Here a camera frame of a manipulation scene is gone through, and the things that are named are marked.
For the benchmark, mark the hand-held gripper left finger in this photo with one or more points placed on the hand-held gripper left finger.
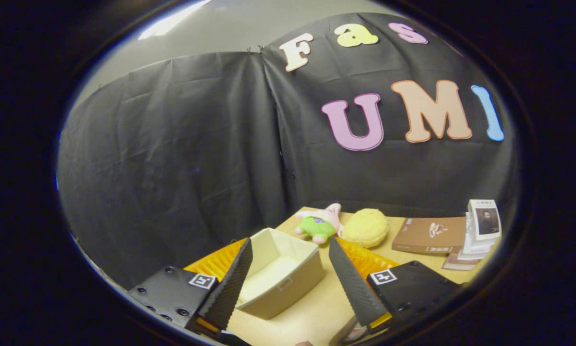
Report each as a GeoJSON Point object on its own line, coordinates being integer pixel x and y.
{"type": "Point", "coordinates": [230, 293]}

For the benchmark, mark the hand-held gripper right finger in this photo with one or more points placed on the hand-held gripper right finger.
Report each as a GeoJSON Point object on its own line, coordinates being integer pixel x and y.
{"type": "Point", "coordinates": [353, 288]}

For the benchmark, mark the beige fabric storage box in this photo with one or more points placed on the beige fabric storage box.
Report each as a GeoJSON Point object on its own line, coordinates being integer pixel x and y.
{"type": "Point", "coordinates": [288, 288]}

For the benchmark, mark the yellow round plush toy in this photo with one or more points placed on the yellow round plush toy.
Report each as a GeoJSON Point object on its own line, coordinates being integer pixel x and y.
{"type": "Point", "coordinates": [365, 228]}

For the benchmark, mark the pink star plush toy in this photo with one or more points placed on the pink star plush toy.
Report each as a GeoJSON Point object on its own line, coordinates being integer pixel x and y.
{"type": "Point", "coordinates": [317, 228]}

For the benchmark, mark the brown cover book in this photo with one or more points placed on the brown cover book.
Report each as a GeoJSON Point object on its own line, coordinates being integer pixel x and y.
{"type": "Point", "coordinates": [422, 235]}

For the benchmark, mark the pink edged book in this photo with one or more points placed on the pink edged book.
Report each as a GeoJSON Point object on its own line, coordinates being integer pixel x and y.
{"type": "Point", "coordinates": [456, 263]}

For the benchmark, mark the black backdrop cloth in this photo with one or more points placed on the black backdrop cloth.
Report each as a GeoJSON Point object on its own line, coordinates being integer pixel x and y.
{"type": "Point", "coordinates": [172, 168]}

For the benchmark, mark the white portrait cover book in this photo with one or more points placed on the white portrait cover book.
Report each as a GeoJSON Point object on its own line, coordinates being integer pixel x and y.
{"type": "Point", "coordinates": [485, 221]}

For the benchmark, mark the ceiling light panel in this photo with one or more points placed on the ceiling light panel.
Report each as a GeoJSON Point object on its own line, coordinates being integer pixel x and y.
{"type": "Point", "coordinates": [172, 19]}

